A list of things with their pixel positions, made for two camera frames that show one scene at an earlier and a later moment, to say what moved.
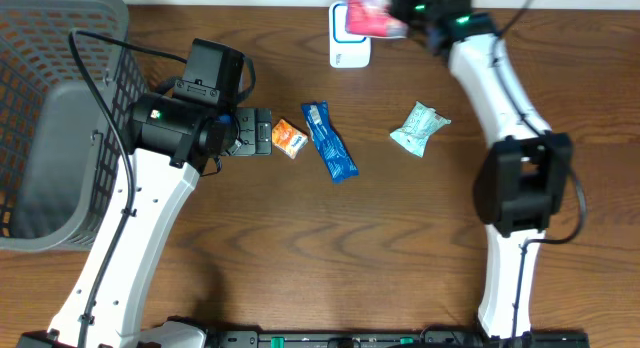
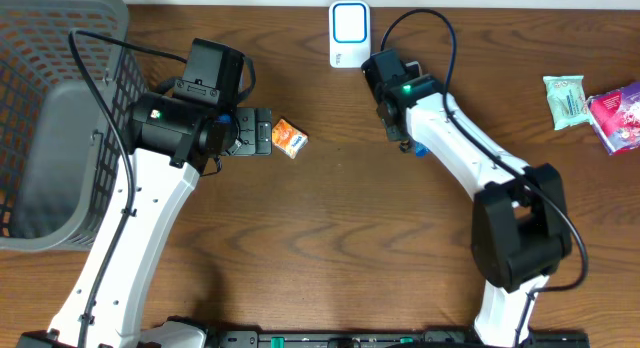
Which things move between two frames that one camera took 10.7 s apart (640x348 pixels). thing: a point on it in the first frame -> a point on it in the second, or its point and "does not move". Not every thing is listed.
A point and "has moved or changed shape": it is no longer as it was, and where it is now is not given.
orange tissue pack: x=288 y=140 does not move
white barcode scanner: x=346 y=50 does not move
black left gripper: x=256 y=132 does not move
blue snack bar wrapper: x=332 y=149 -> x=421 y=149
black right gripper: x=405 y=8 -> x=395 y=133
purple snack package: x=368 y=14 -> x=616 y=118
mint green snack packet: x=423 y=120 has moved or changed shape
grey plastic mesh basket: x=64 y=174 does not move
